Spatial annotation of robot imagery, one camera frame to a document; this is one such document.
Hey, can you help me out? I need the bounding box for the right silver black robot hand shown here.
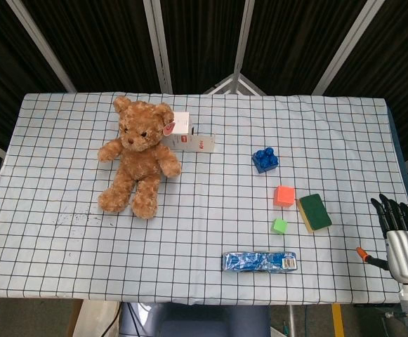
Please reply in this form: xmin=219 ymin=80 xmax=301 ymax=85
xmin=356 ymin=193 xmax=408 ymax=284

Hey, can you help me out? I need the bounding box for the brown teddy bear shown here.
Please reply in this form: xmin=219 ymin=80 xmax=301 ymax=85
xmin=97 ymin=95 xmax=183 ymax=220

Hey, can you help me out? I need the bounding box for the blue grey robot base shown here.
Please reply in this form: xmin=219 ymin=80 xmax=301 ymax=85
xmin=118 ymin=301 xmax=272 ymax=337

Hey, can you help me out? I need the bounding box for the green yellow scrubbing sponge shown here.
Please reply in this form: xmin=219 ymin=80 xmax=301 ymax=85
xmin=296 ymin=193 xmax=332 ymax=234

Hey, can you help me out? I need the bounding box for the small green foam cube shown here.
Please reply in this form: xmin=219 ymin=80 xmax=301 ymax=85
xmin=270 ymin=217 xmax=289 ymax=235

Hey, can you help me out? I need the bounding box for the orange foam cube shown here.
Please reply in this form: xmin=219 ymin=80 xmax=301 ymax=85
xmin=272 ymin=185 xmax=296 ymax=208

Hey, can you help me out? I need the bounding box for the blue cookie package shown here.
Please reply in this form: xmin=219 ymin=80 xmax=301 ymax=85
xmin=221 ymin=250 xmax=298 ymax=273

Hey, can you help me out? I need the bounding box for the blue studded building block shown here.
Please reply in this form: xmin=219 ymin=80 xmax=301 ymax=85
xmin=251 ymin=147 xmax=280 ymax=174

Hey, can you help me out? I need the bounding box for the blue checkered tablecloth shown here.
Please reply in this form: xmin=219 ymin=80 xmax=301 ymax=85
xmin=0 ymin=91 xmax=408 ymax=306

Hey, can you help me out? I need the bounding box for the red round hang tag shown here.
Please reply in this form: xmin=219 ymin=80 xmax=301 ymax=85
xmin=162 ymin=117 xmax=176 ymax=138

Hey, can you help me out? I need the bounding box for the white red carton box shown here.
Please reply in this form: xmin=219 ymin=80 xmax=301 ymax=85
xmin=161 ymin=111 xmax=216 ymax=154

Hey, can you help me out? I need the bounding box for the white aluminium frame post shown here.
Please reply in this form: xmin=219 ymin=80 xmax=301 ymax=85
xmin=6 ymin=0 xmax=77 ymax=93
xmin=143 ymin=0 xmax=173 ymax=94
xmin=232 ymin=0 xmax=256 ymax=77
xmin=311 ymin=0 xmax=383 ymax=95

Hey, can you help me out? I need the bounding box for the triangular aluminium frame brace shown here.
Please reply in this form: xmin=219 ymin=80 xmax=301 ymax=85
xmin=202 ymin=72 xmax=267 ymax=95

